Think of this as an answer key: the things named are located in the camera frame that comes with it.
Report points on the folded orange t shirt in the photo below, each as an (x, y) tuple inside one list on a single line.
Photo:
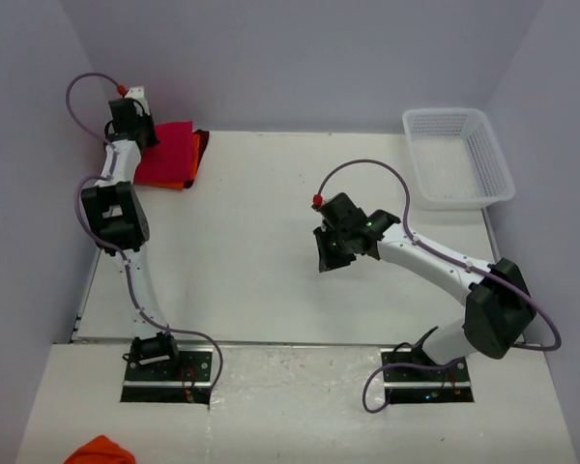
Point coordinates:
[(201, 140)]

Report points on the orange cloth at bottom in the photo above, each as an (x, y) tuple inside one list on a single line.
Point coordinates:
[(101, 450)]

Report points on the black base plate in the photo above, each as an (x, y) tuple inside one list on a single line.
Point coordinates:
[(405, 385), (185, 381)]

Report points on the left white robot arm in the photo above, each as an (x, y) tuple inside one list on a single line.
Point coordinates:
[(118, 224)]

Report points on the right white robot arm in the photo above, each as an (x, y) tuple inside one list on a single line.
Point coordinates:
[(492, 295)]

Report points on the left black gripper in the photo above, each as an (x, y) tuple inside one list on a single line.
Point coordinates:
[(146, 119)]

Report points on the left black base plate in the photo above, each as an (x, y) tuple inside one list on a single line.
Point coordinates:
[(185, 381)]

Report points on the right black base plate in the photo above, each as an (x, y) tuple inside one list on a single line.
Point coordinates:
[(405, 385)]

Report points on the white plastic basket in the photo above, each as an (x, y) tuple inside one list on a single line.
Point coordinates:
[(457, 159)]

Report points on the pink t shirt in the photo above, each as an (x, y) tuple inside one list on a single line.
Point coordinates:
[(169, 161)]

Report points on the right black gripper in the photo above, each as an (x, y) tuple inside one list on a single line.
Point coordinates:
[(328, 261)]

